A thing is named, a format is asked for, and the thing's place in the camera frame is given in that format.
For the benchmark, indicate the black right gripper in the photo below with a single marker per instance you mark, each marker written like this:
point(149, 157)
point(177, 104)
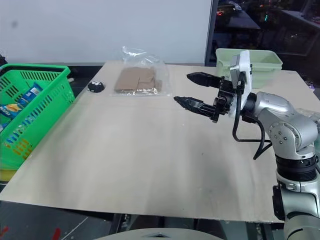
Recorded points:
point(225, 100)

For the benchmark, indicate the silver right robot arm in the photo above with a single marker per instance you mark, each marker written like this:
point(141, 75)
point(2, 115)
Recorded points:
point(287, 120)

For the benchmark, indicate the green plastic shopping basket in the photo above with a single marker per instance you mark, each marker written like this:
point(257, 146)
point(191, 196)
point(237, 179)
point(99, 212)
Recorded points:
point(47, 100)

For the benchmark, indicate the clear plastic bag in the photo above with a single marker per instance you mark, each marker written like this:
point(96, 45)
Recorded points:
point(160, 75)

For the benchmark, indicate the light green plastic bin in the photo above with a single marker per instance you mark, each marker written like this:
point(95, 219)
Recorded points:
point(265, 62)

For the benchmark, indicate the brown cardboard pieces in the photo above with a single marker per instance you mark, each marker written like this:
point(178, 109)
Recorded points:
point(130, 78)

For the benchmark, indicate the black round puck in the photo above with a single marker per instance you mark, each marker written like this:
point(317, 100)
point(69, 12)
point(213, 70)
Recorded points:
point(96, 86)

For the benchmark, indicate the white board panel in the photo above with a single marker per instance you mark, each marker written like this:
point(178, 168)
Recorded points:
point(100, 30)

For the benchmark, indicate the blue cookie snack pack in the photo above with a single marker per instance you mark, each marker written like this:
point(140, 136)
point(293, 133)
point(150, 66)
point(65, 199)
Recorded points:
point(31, 93)

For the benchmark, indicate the blue and yellow snack pack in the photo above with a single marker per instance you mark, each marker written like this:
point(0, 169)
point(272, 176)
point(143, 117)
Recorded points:
point(10, 110)

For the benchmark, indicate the yellow sponge block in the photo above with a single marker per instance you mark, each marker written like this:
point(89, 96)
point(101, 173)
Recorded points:
point(6, 175)

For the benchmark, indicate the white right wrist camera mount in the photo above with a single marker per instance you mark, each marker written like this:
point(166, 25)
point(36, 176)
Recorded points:
point(246, 75)

